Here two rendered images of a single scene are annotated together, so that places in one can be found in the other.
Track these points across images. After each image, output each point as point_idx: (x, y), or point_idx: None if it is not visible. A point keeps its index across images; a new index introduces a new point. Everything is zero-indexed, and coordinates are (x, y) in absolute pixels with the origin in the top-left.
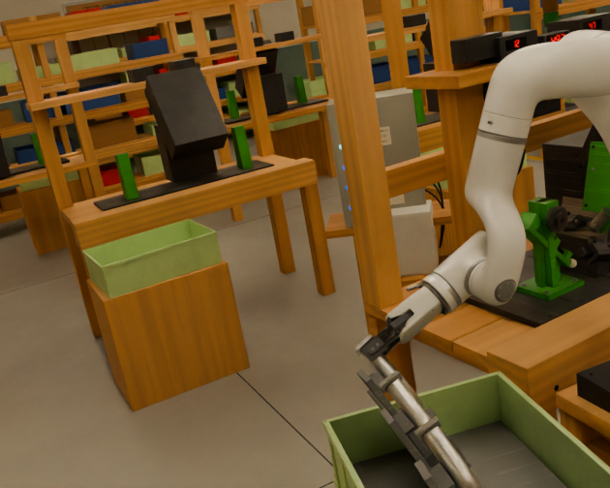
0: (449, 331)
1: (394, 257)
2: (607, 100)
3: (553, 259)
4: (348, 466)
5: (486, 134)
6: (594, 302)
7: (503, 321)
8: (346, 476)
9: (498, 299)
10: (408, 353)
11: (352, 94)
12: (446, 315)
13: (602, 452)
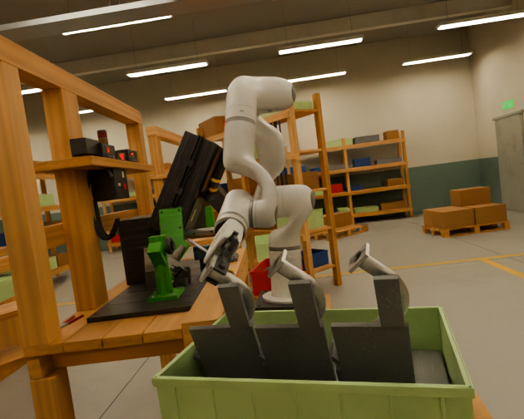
0: (131, 331)
1: (53, 296)
2: (263, 124)
3: (170, 273)
4: (230, 380)
5: (240, 117)
6: (203, 292)
7: (160, 316)
8: (215, 404)
9: (275, 219)
10: (68, 384)
11: (19, 153)
12: (112, 327)
13: None
